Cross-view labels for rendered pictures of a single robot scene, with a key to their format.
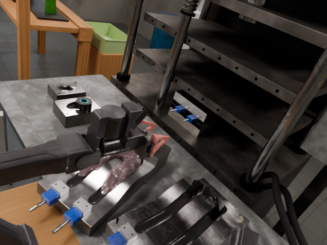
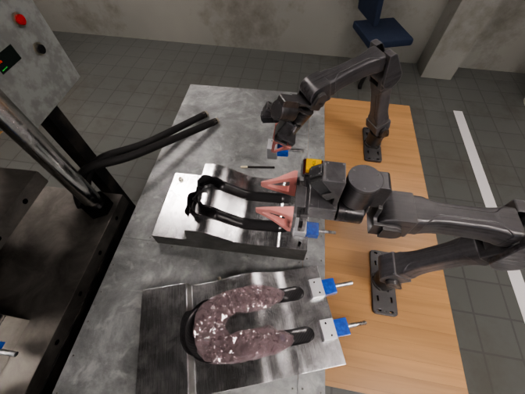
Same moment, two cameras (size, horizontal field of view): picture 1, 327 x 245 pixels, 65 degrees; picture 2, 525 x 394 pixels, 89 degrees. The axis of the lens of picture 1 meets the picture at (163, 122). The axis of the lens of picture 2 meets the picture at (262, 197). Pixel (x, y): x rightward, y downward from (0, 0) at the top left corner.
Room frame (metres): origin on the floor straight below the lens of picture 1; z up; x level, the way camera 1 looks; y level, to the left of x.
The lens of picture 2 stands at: (0.77, 0.25, 1.65)
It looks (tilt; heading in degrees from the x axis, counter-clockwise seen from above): 57 degrees down; 238
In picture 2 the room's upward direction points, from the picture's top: straight up
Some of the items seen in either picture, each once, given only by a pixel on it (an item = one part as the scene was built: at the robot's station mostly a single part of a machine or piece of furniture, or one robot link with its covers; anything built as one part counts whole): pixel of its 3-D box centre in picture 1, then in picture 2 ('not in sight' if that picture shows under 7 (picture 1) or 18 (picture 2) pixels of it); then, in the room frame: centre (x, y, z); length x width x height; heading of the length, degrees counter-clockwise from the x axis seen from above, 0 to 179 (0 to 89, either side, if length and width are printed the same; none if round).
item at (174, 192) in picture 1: (186, 223); (234, 208); (0.61, -0.19, 0.87); 0.50 x 0.26 x 0.14; 141
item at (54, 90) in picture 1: (66, 92); not in sight; (1.25, 0.58, 0.83); 0.17 x 0.13 x 0.06; 141
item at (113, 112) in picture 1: (96, 132); (373, 201); (0.46, 0.14, 1.24); 0.12 x 0.09 x 0.12; 139
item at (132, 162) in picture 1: (115, 161); (241, 321); (0.76, 0.14, 0.90); 0.26 x 0.18 x 0.08; 158
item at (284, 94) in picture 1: (239, 49); not in sight; (1.71, -0.31, 1.26); 1.10 x 0.74 x 0.05; 51
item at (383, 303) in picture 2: not in sight; (387, 277); (0.33, 0.25, 0.84); 0.20 x 0.07 x 0.08; 49
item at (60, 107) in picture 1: (78, 111); not in sight; (1.10, 0.45, 0.83); 0.20 x 0.15 x 0.07; 141
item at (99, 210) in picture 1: (112, 167); (241, 327); (0.77, 0.14, 0.85); 0.50 x 0.26 x 0.11; 158
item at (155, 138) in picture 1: (153, 138); (282, 191); (0.58, 0.01, 1.20); 0.09 x 0.07 x 0.07; 139
